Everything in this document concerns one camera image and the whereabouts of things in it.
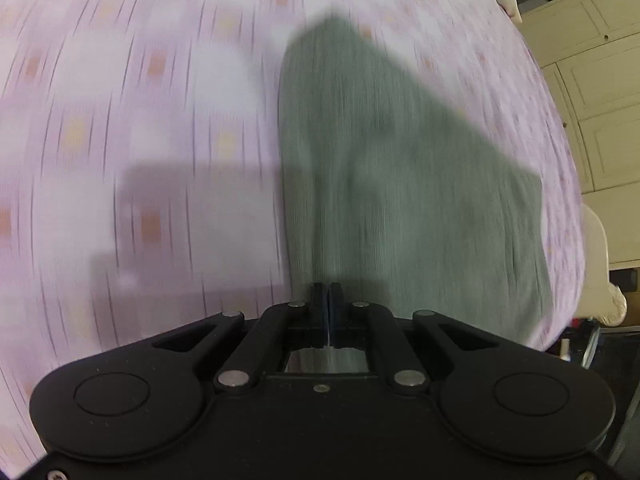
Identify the grey knit pants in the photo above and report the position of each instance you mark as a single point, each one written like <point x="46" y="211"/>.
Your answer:
<point x="396" y="197"/>

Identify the cream wardrobe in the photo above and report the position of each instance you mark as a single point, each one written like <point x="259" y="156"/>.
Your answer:
<point x="588" y="51"/>

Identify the purple checkered bed sheet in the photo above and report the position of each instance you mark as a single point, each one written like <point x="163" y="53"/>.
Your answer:
<point x="139" y="165"/>

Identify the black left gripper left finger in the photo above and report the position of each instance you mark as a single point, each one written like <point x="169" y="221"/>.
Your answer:
<point x="274" y="343"/>

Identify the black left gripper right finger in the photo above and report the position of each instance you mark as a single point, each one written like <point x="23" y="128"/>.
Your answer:
<point x="373" y="330"/>

